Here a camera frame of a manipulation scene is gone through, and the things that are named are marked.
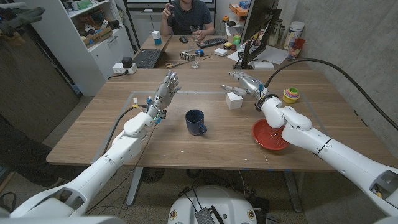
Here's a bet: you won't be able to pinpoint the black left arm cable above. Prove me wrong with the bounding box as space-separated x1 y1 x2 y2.
102 105 149 155

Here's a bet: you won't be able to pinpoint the person in dark shirt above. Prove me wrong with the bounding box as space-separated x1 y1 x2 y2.
159 0 216 36

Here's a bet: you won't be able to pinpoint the red bowl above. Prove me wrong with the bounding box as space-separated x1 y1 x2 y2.
251 118 290 151

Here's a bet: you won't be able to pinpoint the white power strip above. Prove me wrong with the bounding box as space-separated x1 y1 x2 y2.
111 63 138 75

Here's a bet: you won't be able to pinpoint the clear glass jar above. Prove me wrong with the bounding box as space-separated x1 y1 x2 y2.
190 49 200 70

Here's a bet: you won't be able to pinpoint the dark teleoperation glove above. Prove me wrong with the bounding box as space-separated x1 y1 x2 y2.
0 2 46 37

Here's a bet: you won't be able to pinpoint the yellow green tape roll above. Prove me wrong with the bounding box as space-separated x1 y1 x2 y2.
282 87 301 105

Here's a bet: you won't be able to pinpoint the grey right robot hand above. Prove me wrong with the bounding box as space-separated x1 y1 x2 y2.
221 70 269 101

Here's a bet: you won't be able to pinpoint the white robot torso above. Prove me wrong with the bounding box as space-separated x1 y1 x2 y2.
167 185 258 224

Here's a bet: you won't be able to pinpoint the dark blue mug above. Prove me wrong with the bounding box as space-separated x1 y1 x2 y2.
185 109 208 136

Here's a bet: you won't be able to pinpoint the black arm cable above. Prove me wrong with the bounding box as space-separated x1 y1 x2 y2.
263 58 398 131
102 105 149 155

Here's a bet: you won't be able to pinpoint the white cube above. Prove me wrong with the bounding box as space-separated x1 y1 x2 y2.
226 91 244 110

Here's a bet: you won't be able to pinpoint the brown cardboard box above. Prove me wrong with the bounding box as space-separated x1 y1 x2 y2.
82 26 114 49

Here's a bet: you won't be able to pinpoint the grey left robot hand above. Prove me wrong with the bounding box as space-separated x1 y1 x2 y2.
146 70 182 121

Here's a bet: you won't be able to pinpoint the black computer monitor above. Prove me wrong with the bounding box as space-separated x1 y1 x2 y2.
233 0 282 70

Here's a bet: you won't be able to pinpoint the dark wooden panel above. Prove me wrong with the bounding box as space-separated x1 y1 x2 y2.
0 39 81 144

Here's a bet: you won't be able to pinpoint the white paper sheets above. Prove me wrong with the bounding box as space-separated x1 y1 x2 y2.
226 45 288 65

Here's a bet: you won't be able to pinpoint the round black fan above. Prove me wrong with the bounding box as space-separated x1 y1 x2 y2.
141 167 165 184

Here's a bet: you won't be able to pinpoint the black keyboard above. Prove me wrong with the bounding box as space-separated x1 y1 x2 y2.
195 37 228 49

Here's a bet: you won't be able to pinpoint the orange box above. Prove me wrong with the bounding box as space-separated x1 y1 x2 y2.
229 2 249 17

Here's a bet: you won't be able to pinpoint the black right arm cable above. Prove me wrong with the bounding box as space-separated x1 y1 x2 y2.
263 58 398 131

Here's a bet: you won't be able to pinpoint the white shelf cabinet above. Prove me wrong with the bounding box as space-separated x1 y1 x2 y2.
15 0 135 96

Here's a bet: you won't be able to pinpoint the white canister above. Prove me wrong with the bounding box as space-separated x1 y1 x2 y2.
282 21 305 50

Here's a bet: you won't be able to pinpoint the yellow handled scissors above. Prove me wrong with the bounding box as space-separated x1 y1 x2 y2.
165 60 190 70

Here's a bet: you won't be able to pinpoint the grey table leg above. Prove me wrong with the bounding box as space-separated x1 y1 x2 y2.
126 167 144 207
283 170 304 213

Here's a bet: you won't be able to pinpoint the black laptop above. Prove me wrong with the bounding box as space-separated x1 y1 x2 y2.
132 34 173 69

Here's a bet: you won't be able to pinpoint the small metal parts rack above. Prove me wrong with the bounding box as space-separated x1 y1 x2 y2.
180 50 196 62

